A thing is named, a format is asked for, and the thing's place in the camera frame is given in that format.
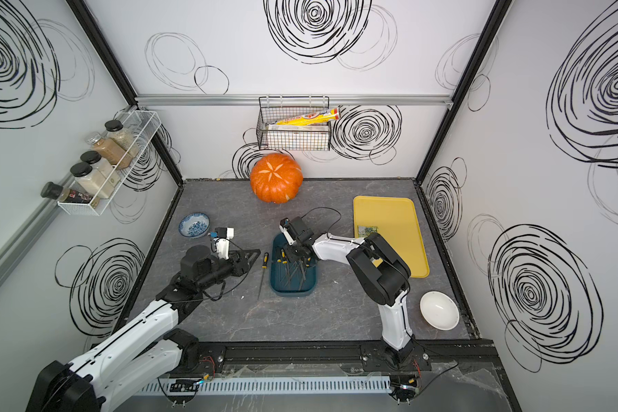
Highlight yellow snack package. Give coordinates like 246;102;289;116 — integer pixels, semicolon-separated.
275;107;340;126

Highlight spice jar brown powder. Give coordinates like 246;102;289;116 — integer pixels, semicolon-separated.
85;132;132;170

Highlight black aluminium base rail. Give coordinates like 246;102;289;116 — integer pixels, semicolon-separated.
176;339;501;374

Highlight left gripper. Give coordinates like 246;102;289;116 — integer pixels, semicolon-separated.
196;247;260;293

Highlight clear acrylic wall shelf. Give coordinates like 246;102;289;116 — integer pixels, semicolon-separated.
53;110;165;222

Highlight spice jar beige powder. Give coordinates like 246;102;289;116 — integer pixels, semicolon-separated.
105;119;137;156

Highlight small dark spice bottle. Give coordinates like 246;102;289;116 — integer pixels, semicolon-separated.
41;182;93;204

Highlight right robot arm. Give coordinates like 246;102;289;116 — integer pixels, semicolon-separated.
279;216;413;363

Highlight black yellow file tool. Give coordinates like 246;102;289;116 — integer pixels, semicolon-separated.
257;252;270;300

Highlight grey slotted cable duct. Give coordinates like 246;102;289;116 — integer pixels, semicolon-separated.
137;376;391;398

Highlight black wire wall basket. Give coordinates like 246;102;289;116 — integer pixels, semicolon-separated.
256;95;331;151

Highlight yellow plastic tray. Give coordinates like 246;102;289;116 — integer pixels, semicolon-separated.
353;196;430;278

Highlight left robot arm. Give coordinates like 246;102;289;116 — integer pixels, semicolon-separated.
26;245;260;411

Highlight green snack packet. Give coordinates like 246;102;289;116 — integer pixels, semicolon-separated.
357;225;379;238

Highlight teal plastic storage box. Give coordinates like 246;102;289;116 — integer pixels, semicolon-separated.
269;233;319;298

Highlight blue white patterned bowl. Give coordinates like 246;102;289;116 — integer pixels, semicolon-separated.
178;212;210;239

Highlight spice jar cream powder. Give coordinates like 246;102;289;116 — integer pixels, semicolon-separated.
70;161;114;199

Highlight orange pumpkin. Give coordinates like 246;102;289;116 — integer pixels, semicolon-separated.
250;153;304;204

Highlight spice jar white powder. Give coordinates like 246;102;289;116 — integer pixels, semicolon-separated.
80;150;120;186

